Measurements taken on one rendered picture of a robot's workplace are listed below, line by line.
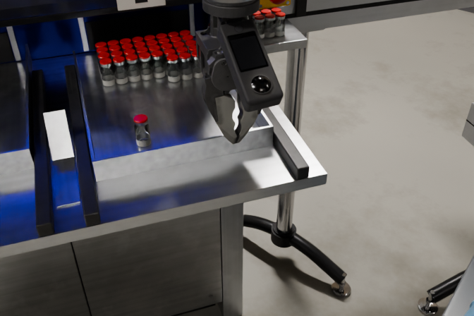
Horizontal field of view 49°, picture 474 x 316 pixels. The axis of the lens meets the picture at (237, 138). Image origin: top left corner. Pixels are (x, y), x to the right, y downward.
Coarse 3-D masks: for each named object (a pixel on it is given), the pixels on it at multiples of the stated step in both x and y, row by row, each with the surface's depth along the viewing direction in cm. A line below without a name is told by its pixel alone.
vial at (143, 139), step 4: (136, 124) 76; (140, 124) 76; (144, 124) 76; (148, 124) 77; (136, 128) 76; (140, 128) 76; (144, 128) 76; (148, 128) 77; (136, 132) 77; (140, 132) 76; (144, 132) 76; (148, 132) 77; (136, 136) 77; (140, 136) 77; (144, 136) 77; (148, 136) 77; (136, 140) 78; (140, 140) 77; (144, 140) 77; (148, 140) 78; (140, 144) 78; (144, 144) 78; (148, 144) 78
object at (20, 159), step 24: (0, 72) 96; (24, 72) 96; (0, 96) 90; (24, 96) 90; (0, 120) 84; (24, 120) 84; (0, 144) 79; (24, 144) 79; (0, 168) 73; (24, 168) 74
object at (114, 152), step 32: (96, 64) 99; (96, 96) 90; (128, 96) 90; (160, 96) 90; (192, 96) 90; (96, 128) 82; (128, 128) 82; (160, 128) 82; (192, 128) 82; (256, 128) 76; (96, 160) 70; (128, 160) 72; (160, 160) 73; (192, 160) 75
